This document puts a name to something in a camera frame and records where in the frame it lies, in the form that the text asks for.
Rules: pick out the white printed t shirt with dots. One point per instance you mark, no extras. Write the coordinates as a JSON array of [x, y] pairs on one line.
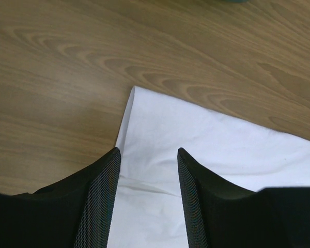
[[148, 209]]

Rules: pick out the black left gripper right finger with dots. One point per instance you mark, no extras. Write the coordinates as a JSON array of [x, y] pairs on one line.
[[219, 213]]

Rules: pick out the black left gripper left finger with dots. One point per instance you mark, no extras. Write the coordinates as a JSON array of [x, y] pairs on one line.
[[73, 212]]

